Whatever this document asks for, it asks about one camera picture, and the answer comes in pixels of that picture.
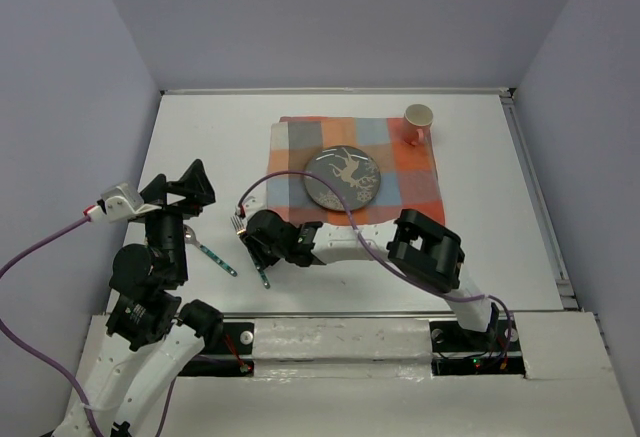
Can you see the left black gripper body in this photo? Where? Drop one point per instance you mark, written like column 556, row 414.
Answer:
column 166, row 226

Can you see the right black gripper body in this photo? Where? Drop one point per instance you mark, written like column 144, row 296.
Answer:
column 266, row 255

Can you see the fork with teal handle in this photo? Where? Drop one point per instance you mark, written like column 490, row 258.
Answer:
column 241, row 232

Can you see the dark round deer plate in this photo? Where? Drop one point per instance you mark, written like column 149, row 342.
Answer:
column 350, row 171

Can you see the orange grey checkered cloth napkin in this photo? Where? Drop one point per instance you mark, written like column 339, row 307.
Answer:
column 409, row 177

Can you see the red white paper cup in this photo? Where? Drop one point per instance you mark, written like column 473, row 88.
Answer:
column 417, row 120

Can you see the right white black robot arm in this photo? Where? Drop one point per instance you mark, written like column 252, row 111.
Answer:
column 413, row 247

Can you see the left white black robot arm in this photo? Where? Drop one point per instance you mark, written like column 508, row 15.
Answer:
column 150, row 334

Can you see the white front cover panel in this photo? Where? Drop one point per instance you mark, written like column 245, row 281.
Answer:
column 347, row 376

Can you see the spoon with teal handle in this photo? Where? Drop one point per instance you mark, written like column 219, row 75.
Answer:
column 191, row 239

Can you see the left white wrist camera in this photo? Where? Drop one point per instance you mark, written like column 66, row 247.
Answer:
column 119, row 203

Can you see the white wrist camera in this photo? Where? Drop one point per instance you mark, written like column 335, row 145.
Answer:
column 251, row 205
column 119, row 203

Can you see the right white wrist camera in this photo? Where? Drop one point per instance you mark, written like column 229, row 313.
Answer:
column 251, row 205

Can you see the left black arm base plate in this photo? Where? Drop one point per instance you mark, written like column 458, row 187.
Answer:
column 230, row 357

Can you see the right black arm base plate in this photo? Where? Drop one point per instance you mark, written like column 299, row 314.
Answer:
column 454, row 354

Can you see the aluminium table edge rail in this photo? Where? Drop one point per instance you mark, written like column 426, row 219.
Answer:
column 499, row 91

